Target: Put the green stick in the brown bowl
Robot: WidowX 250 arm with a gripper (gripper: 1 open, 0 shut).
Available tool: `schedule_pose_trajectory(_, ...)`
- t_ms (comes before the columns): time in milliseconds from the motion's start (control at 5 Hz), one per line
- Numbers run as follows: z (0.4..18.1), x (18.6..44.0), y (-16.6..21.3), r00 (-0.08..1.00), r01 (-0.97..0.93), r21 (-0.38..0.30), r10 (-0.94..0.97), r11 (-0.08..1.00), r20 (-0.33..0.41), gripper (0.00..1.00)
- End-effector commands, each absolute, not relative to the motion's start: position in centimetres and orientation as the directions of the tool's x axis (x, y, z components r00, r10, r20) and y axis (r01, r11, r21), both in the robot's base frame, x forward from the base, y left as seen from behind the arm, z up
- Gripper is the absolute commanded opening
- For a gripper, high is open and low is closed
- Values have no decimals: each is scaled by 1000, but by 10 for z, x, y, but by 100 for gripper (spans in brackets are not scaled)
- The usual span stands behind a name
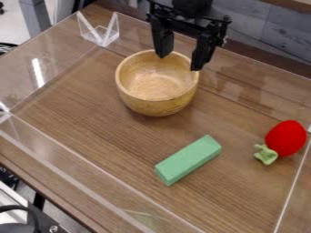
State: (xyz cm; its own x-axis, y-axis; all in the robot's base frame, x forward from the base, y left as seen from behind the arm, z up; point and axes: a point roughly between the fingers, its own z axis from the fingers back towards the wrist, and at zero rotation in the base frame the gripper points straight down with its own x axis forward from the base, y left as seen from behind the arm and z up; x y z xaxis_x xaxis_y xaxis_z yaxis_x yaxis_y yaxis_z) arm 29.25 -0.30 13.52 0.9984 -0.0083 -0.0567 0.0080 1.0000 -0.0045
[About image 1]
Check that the red plush strawberry toy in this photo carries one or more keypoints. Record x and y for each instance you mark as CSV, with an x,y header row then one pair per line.
x,y
283,141

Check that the grey post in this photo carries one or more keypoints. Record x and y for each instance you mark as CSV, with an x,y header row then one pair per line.
x,y
35,15

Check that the clear acrylic corner bracket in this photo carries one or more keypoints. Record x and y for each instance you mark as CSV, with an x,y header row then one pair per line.
x,y
99,35

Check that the clear acrylic enclosure wall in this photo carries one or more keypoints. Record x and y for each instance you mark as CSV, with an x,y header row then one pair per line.
x,y
87,152

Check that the light wooden bowl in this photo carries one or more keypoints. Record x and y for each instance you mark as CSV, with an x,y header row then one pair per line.
x,y
157,86

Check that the black metal bracket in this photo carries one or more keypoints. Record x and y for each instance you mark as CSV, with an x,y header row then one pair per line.
x,y
49,225

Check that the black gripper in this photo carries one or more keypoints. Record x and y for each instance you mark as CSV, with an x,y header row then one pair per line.
x,y
187,17

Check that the green rectangular block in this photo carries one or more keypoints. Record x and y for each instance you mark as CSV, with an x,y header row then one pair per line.
x,y
182,163

